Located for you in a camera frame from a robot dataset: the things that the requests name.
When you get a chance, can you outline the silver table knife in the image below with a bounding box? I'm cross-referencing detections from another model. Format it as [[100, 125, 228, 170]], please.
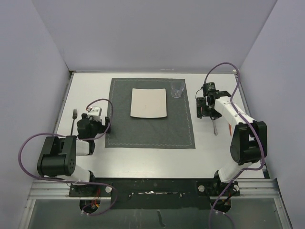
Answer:
[[212, 120, 218, 135]]

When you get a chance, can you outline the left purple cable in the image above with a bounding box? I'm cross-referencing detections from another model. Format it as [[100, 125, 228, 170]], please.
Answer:
[[18, 98, 119, 217]]

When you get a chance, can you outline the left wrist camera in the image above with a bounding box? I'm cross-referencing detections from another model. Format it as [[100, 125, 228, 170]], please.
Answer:
[[87, 106, 102, 122]]

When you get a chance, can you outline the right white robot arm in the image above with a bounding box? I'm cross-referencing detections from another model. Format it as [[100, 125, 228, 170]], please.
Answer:
[[196, 89, 267, 195]]

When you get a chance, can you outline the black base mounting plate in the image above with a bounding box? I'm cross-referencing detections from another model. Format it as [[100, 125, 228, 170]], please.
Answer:
[[69, 177, 240, 212]]

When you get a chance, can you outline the clear drinking glass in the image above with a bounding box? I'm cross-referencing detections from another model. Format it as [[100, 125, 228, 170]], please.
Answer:
[[171, 80, 185, 98]]

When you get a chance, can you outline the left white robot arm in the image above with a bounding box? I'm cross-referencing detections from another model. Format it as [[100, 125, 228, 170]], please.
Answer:
[[37, 114, 111, 196]]

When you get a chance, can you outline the white rectangular plate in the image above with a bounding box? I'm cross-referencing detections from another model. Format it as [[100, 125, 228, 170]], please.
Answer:
[[130, 88, 167, 119]]

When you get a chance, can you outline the aluminium frame rail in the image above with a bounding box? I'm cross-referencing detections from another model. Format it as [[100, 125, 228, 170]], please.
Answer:
[[28, 178, 280, 200]]

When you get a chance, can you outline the orange plastic spoon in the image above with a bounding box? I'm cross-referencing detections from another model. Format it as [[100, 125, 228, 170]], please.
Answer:
[[228, 124, 233, 137]]

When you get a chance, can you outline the black metal fork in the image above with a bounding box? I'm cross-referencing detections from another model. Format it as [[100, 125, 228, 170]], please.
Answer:
[[70, 109, 78, 135]]

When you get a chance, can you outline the grey cloth placemat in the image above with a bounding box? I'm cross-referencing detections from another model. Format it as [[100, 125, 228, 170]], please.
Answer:
[[105, 78, 195, 149]]

